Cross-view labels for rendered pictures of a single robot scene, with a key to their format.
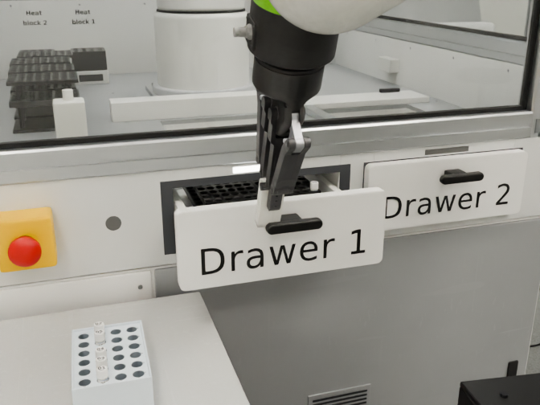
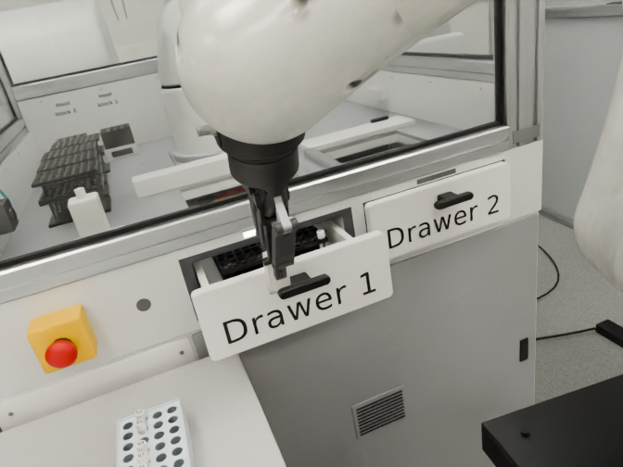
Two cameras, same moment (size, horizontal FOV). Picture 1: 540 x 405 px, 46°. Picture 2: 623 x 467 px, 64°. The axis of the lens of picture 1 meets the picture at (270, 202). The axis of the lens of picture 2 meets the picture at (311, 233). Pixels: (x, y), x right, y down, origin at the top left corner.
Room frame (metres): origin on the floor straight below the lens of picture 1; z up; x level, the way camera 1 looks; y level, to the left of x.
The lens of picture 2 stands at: (0.16, -0.06, 1.25)
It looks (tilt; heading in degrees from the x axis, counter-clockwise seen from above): 24 degrees down; 1
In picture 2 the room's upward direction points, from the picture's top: 11 degrees counter-clockwise
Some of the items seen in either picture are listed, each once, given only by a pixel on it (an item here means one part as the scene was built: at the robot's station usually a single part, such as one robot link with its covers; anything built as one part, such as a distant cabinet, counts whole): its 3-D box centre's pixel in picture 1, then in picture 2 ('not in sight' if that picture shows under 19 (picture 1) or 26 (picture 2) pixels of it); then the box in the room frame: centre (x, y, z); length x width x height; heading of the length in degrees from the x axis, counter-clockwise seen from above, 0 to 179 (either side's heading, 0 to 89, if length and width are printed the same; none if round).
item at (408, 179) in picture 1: (446, 189); (441, 210); (0.99, -0.29, 0.87); 0.29 x 0.02 x 0.11; 108
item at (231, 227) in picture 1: (284, 237); (298, 294); (0.79, -0.02, 0.87); 0.29 x 0.02 x 0.11; 108
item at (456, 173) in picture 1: (457, 175); (449, 198); (0.96, -0.30, 0.91); 0.07 x 0.04 x 0.01; 108
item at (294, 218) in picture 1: (291, 222); (301, 283); (0.76, -0.03, 0.91); 0.07 x 0.04 x 0.01; 108
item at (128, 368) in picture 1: (110, 366); (155, 452); (0.63, 0.18, 0.78); 0.12 x 0.08 x 0.04; 16
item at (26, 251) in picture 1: (25, 250); (61, 352); (0.74, 0.31, 0.88); 0.04 x 0.03 x 0.04; 108
